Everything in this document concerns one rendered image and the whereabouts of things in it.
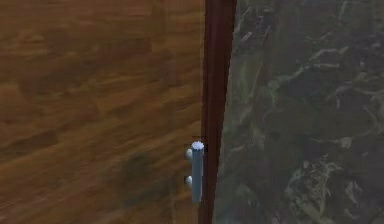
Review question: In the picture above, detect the brown wooden door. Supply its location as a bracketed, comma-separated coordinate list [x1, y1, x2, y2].
[0, 0, 238, 224]

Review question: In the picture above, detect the silver bar door handle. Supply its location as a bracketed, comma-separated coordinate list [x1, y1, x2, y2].
[184, 140, 205, 204]

